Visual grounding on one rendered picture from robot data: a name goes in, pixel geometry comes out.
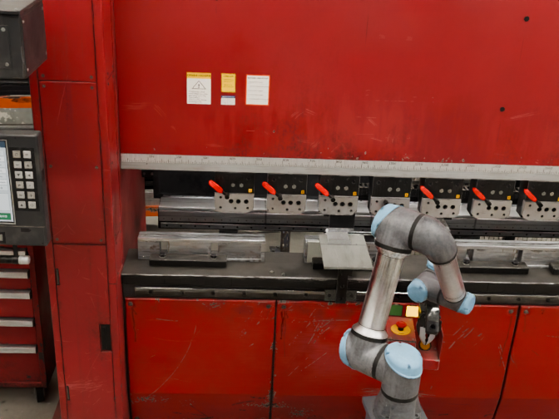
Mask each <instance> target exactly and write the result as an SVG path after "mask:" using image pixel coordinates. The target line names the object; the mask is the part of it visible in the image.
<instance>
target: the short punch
mask: <svg viewBox="0 0 559 419"><path fill-rule="evenodd" d="M354 220H355V213H354V214H353V215H333V214H330V215H329V231H328V232H354Z"/></svg>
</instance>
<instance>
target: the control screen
mask: <svg viewBox="0 0 559 419"><path fill-rule="evenodd" d="M0 221H12V222H13V215H12V201H11V193H10V185H9V178H8V170H7V157H6V149H5V141H0Z"/></svg>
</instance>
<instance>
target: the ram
mask: <svg viewBox="0 0 559 419"><path fill-rule="evenodd" d="M113 4H114V23H115V41H116V77H117V95H118V114H119V132H120V151H121V154H144V155H200V156H228V157H256V158H285V159H312V160H368V161H396V162H424V163H453V164H480V165H535V166H559V0H113ZM187 72H200V73H211V79H210V104H187ZM221 73H228V74H235V92H221ZM246 74H248V75H270V98H269V105H268V106H253V105H246V104H245V88H246ZM221 96H235V104H234V105H221ZM121 169H135V170H193V171H221V172H250V173H280V174H309V175H366V176H395V177H424V178H454V179H482V180H540V181H559V175H553V174H524V173H496V172H467V171H438V170H382V169H354V168H325V167H296V166H267V165H212V164H182V163H154V162H125V161H121Z"/></svg>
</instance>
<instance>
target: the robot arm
mask: <svg viewBox="0 0 559 419"><path fill-rule="evenodd" d="M371 234H372V236H373V237H374V238H376V240H375V242H374V245H375V247H376V249H377V250H378V252H377V255H376V258H375V261H374V265H373V270H372V273H371V277H370V280H369V285H368V289H367V292H366V295H365V299H364V304H363V307H362V311H361V314H360V317H359V321H358V322H357V323H356V324H354V325H353V326H352V328H349V329H348V330H347V331H346V332H345V333H344V336H343V337H342V338H341V341H340V345H339V356H340V359H341V361H342V362H343V363H344V364H345V365H347V366H349V367H350V368H352V369H353V370H357V371H359V372H361V373H363V374H365V375H367V376H370V377H372V378H374V379H376V380H378V381H380V382H381V389H380V391H379V393H378V395H377V396H376V398H375V400H374V402H373V415H374V417H375V418H376V419H420V417H421V407H420V402H419V399H418V391H419V385H420V379H421V375H422V372H423V359H422V356H421V354H420V352H419V351H418V350H417V349H416V348H414V347H413V346H411V345H409V344H407V343H399V342H395V343H390V344H387V339H388V334H387V333H386V331H385V327H386V323H387V321H388V316H389V312H390V308H391V306H392V302H393V297H394V294H395V291H396V288H397V284H398V279H399V276H400V273H401V269H402V267H403V261H404V258H405V257H407V256H409V255H410V254H411V252H412V250H413V251H417V252H419V253H421V254H424V255H426V256H427V258H428V262H427V264H426V266H427V268H426V269H425V270H424V271H423V272H422V273H421V274H420V275H419V276H417V278H415V279H414V280H413V281H412V282H411V284H410V285H409V286H408V288H407V292H408V296H409V297H410V298H411V299H412V300H413V301H414V302H416V303H419V305H418V321H417V322H416V329H417V332H418V336H419V338H420V340H421V342H422V343H423V345H428V344H429V343H430V342H431V341H432V340H434V338H435V337H436V336H437V335H438V333H439V332H440V330H441V327H442V326H441V324H442V321H441V320H439V319H440V318H441V316H440V315H439V314H440V309H439V305H441V306H444V307H445V308H449V309H452V310H453V311H456V312H457V313H462V314H469V313H470V312H471V311H472V309H473V306H474V304H475V296H474V294H472V293H469V292H466V290H465V287H464V284H463V279H462V275H461V273H460V269H459V266H458V261H457V258H456V257H457V254H458V248H457V245H456V242H455V240H454V238H453V236H452V235H451V234H450V232H449V231H448V229H447V228H446V227H445V226H444V225H443V224H442V223H441V222H440V221H439V220H437V219H436V218H434V217H432V216H431V215H428V214H423V213H420V212H417V211H415V210H412V209H408V208H405V207H403V206H402V205H394V204H387V205H385V206H384V207H382V208H381V209H380V211H379V212H378V213H377V214H376V215H375V217H374V219H373V223H372V225H371ZM426 334H428V338H427V340H425V339H426Z"/></svg>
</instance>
